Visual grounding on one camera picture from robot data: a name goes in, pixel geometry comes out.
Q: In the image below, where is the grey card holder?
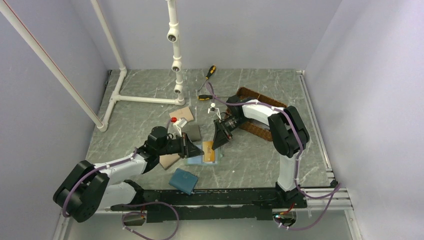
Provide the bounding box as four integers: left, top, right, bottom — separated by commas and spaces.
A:
184, 124, 202, 142

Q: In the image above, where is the beige card holder far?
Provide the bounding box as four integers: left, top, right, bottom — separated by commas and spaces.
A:
169, 106, 194, 122

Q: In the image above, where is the brown woven divided basket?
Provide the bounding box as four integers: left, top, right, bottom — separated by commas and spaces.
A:
236, 87, 288, 142

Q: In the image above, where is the black yellow screwdriver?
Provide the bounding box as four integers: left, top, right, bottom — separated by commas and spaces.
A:
197, 65, 217, 91
197, 94, 214, 101

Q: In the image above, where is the black yellow screwdriver far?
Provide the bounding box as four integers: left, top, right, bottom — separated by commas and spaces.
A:
197, 65, 217, 91

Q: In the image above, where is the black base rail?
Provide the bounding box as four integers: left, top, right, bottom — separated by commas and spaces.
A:
110, 186, 308, 223

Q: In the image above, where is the green card holder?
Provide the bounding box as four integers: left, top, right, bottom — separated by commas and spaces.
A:
185, 141, 223, 166

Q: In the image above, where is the beige card holder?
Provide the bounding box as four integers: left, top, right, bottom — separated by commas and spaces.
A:
169, 106, 194, 122
159, 153, 181, 170

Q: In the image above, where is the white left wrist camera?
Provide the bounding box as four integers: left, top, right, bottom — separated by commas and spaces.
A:
170, 117, 188, 136

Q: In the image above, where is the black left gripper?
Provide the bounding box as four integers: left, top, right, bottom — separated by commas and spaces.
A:
157, 132, 204, 159

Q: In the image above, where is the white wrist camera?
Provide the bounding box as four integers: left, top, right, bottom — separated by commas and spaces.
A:
207, 102, 222, 120
170, 117, 188, 136

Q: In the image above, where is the blue card holder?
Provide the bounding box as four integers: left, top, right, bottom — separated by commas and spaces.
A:
168, 168, 199, 195

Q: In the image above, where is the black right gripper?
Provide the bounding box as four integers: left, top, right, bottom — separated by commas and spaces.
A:
211, 115, 250, 151

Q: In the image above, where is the beige card holder near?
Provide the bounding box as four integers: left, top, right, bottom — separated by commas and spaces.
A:
159, 153, 181, 170

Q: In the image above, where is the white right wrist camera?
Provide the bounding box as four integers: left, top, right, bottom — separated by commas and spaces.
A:
207, 102, 222, 120

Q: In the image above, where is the white PVC pipe frame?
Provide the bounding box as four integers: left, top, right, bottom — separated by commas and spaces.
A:
0, 0, 186, 133

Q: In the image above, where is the black yellow screwdriver near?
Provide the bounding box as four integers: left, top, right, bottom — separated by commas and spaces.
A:
197, 94, 214, 101

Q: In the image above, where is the aluminium front rail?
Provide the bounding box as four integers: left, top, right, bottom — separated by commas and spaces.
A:
302, 187, 353, 211

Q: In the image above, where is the gold VIP credit card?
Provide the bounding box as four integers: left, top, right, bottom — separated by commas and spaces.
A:
202, 141, 216, 164

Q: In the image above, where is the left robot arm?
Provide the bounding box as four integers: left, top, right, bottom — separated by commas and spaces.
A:
52, 126, 204, 223

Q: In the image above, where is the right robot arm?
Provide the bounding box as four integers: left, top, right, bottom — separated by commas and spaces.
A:
212, 95, 310, 208

